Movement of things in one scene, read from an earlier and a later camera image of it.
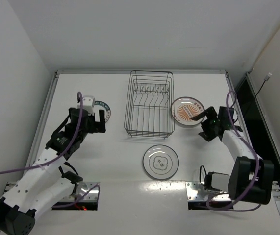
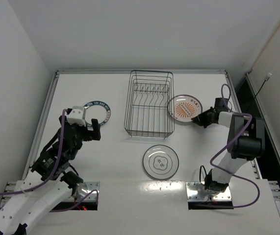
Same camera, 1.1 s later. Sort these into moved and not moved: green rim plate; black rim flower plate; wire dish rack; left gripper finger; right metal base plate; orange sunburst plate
Moved: left gripper finger; orange sunburst plate
Not moved: black rim flower plate; wire dish rack; green rim plate; right metal base plate
